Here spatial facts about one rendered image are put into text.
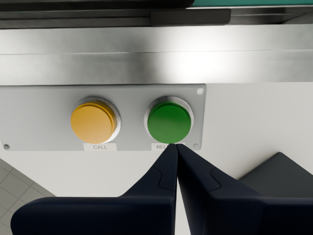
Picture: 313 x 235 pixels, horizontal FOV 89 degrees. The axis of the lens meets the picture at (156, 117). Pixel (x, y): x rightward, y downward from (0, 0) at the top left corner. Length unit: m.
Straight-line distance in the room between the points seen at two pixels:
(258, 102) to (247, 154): 0.09
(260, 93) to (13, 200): 2.05
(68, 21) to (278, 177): 0.35
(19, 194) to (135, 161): 1.75
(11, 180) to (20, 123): 1.74
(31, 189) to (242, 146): 1.79
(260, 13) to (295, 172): 0.22
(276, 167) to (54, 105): 0.33
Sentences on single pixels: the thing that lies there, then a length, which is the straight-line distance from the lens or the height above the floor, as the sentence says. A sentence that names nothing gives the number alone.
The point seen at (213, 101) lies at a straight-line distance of 0.26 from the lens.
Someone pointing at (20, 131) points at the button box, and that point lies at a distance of 0.21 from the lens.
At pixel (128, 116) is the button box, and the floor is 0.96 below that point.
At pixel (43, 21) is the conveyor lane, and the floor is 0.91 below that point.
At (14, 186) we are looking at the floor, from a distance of 1.97.
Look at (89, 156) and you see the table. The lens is 0.32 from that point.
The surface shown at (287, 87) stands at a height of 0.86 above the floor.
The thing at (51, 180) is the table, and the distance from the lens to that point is 0.38.
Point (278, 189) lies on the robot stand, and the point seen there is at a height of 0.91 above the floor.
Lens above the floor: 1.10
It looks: 71 degrees down
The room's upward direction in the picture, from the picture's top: 177 degrees counter-clockwise
